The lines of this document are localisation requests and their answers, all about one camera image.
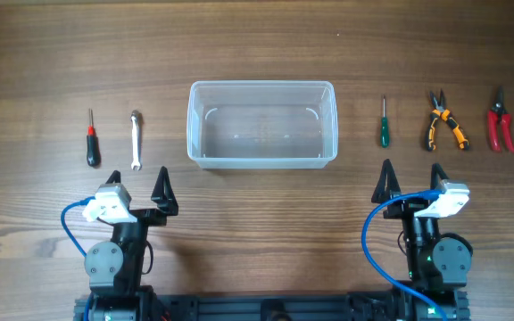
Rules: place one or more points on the black red-collar screwdriver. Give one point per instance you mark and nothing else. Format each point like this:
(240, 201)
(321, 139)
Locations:
(93, 153)

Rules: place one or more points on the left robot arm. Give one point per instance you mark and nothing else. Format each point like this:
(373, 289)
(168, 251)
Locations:
(115, 267)

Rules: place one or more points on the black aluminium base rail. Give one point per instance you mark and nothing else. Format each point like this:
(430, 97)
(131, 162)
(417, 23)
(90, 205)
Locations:
(266, 307)

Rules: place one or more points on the green handle screwdriver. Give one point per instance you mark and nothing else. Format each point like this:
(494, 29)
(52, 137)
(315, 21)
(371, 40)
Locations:
(384, 130)

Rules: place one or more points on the orange black needle-nose pliers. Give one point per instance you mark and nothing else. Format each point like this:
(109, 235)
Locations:
(441, 113)

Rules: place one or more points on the silver combination wrench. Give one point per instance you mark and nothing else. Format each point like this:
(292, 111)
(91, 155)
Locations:
(136, 140)

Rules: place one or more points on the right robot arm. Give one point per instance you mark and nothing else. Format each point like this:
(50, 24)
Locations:
(438, 263)

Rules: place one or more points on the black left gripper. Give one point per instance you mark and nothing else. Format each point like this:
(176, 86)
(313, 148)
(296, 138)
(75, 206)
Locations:
(165, 200)

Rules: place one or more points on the red handle snips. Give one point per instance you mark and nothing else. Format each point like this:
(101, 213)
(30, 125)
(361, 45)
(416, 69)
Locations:
(498, 121)

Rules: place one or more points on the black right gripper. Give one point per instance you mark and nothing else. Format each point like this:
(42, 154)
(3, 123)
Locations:
(393, 185)

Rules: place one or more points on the clear plastic container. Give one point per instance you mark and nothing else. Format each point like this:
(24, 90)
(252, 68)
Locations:
(262, 124)

